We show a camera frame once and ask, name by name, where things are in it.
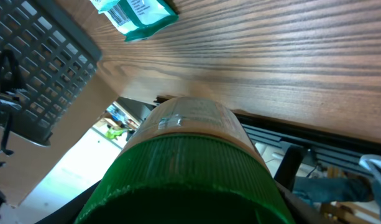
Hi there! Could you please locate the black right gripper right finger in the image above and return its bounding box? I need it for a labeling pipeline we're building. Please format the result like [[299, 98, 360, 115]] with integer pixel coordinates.
[[275, 182, 331, 224]]

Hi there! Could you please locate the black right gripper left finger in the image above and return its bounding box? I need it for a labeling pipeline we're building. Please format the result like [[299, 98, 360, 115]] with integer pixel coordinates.
[[36, 180, 100, 224]]

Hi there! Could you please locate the green lid white jar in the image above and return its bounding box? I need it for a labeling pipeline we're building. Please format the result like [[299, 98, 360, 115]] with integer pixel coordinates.
[[76, 97, 294, 223]]

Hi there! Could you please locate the green foil packet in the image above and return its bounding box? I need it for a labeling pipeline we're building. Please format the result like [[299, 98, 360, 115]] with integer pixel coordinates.
[[91, 0, 178, 42]]

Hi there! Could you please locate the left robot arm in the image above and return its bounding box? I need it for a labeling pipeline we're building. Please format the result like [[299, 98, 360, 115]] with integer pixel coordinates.
[[0, 49, 26, 168]]

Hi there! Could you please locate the grey plastic mesh basket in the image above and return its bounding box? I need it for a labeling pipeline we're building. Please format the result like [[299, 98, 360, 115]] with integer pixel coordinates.
[[0, 0, 102, 147]]

